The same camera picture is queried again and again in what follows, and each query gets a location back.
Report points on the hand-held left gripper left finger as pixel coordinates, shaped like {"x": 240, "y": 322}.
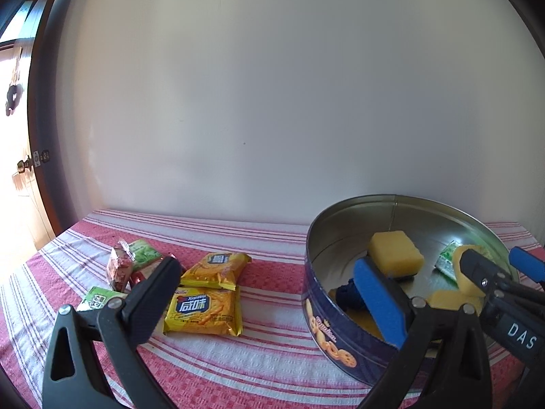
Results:
{"x": 153, "y": 294}

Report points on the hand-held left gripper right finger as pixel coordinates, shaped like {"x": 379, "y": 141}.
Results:
{"x": 379, "y": 302}

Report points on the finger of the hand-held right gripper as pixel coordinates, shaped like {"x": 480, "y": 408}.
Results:
{"x": 526, "y": 262}
{"x": 485, "y": 275}

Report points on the red snack packet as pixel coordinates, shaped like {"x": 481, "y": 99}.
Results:
{"x": 137, "y": 279}

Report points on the green sponge packet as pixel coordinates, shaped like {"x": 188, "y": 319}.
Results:
{"x": 447, "y": 260}

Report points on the green leaf-print tissue pack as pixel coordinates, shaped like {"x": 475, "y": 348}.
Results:
{"x": 144, "y": 253}

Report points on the pink floral snack packet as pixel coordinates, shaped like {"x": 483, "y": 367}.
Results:
{"x": 119, "y": 266}

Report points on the yellow sponge with green scourer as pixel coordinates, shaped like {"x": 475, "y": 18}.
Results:
{"x": 394, "y": 251}

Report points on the green and white tissue pack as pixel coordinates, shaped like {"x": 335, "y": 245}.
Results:
{"x": 100, "y": 297}

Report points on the yellow biscuit packet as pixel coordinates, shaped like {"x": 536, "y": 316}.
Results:
{"x": 204, "y": 311}
{"x": 217, "y": 270}

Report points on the blue round cookie tin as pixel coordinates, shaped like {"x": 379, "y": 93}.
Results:
{"x": 336, "y": 238}

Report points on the red striped tablecloth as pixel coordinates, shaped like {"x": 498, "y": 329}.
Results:
{"x": 264, "y": 349}

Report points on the wooden door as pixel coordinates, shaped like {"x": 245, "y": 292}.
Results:
{"x": 25, "y": 204}

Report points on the hanging door ornament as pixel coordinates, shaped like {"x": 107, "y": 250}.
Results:
{"x": 12, "y": 96}

